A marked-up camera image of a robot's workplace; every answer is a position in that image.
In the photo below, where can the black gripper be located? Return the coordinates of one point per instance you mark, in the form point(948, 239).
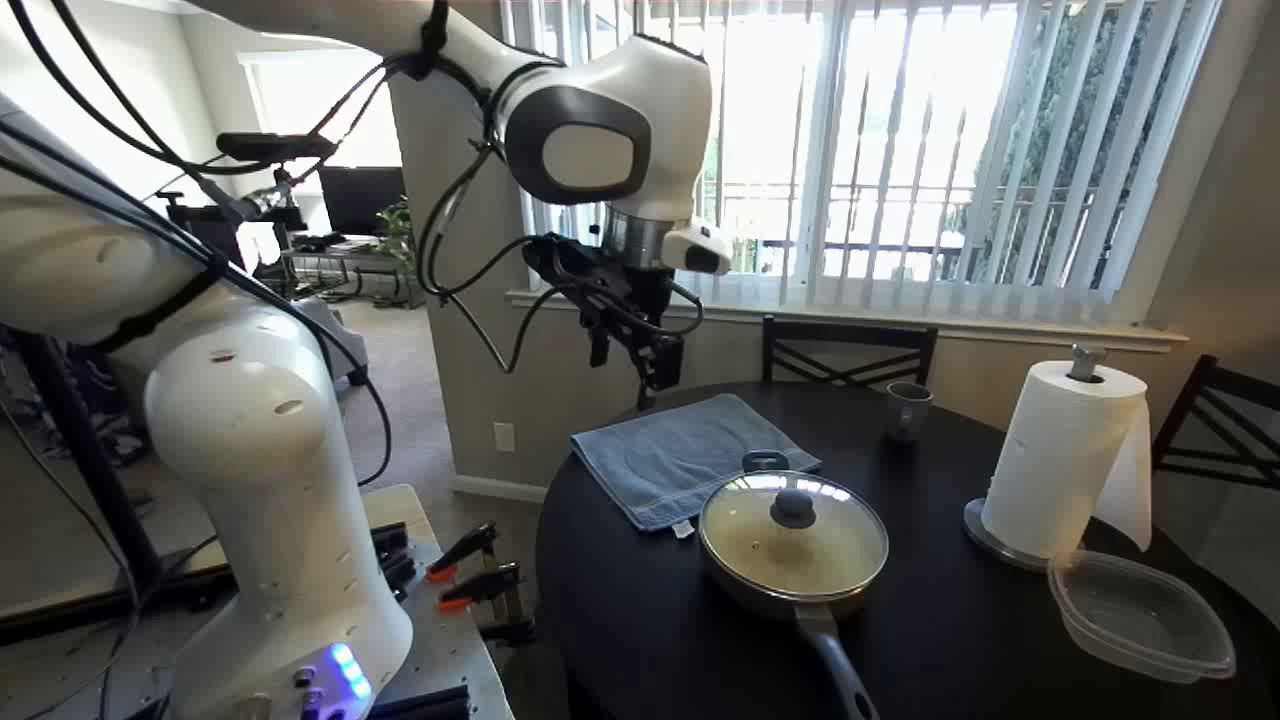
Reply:
point(637, 296)

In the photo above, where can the glass pan lid black knob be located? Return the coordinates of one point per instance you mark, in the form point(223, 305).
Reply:
point(794, 535)

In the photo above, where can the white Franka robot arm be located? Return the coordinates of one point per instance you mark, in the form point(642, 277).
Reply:
point(264, 440)

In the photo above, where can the blue towel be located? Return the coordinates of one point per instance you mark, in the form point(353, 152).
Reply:
point(667, 455)

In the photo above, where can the metal paper towel holder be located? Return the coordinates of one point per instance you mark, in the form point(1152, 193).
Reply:
point(991, 535)

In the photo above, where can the white paper towel roll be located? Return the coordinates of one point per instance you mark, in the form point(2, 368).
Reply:
point(1067, 463)

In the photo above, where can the dark chair with crossed back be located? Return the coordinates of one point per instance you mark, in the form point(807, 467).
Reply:
point(1220, 403)
point(849, 340)

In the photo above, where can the black clamp with orange tips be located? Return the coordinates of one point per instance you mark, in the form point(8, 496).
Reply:
point(481, 587)
point(464, 551)

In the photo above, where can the small dark cup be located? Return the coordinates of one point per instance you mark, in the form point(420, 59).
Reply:
point(908, 414)

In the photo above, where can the white window sill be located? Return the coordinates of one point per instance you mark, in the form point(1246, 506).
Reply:
point(933, 323)

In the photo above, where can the black computer monitor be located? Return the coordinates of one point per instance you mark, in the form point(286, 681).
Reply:
point(361, 202)

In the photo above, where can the grey robot mounting platform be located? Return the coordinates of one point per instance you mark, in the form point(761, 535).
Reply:
point(447, 642)

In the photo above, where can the white vertical window blinds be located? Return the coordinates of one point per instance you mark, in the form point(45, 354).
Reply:
point(905, 145)

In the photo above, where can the black metal stand pole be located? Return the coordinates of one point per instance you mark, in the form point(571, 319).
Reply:
point(82, 467)

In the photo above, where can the clear plastic container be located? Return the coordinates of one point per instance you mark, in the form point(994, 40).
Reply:
point(1141, 622)

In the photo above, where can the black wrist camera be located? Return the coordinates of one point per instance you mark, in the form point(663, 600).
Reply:
point(560, 262)

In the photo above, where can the white wall outlet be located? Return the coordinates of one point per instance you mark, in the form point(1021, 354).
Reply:
point(504, 436)

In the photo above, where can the black bracket block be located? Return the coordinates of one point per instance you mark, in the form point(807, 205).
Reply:
point(395, 555)

